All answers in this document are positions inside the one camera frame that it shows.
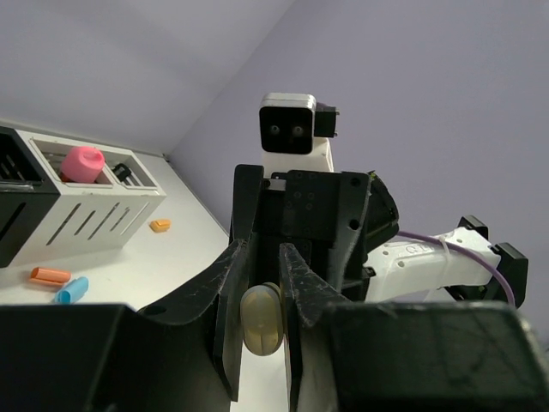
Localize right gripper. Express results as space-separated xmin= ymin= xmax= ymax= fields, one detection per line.
xmin=229 ymin=164 xmax=399 ymax=309

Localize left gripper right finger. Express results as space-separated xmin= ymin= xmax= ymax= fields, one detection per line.
xmin=279 ymin=243 xmax=343 ymax=410

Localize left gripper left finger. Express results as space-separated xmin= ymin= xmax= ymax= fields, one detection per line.
xmin=139 ymin=239 xmax=251 ymax=402

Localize yellow pencil-shaped pen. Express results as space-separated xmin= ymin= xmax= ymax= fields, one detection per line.
xmin=240 ymin=282 xmax=284 ymax=356

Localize orange yellow eraser cap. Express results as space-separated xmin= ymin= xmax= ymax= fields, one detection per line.
xmin=149 ymin=219 xmax=172 ymax=233

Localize blue black highlighter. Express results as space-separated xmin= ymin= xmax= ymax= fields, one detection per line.
xmin=112 ymin=163 xmax=139 ymax=187

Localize pink glue stick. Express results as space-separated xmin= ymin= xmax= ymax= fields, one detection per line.
xmin=60 ymin=146 xmax=106 ymax=184

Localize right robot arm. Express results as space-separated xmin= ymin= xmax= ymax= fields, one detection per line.
xmin=230 ymin=165 xmax=528 ymax=307

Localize blue pen cap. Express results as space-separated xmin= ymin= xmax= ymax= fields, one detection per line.
xmin=54 ymin=276 xmax=89 ymax=305

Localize white double container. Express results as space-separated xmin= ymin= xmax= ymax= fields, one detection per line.
xmin=9 ymin=130 xmax=166 ymax=267

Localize black double container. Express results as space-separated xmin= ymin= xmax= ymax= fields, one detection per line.
xmin=1 ymin=127 xmax=60 ymax=268

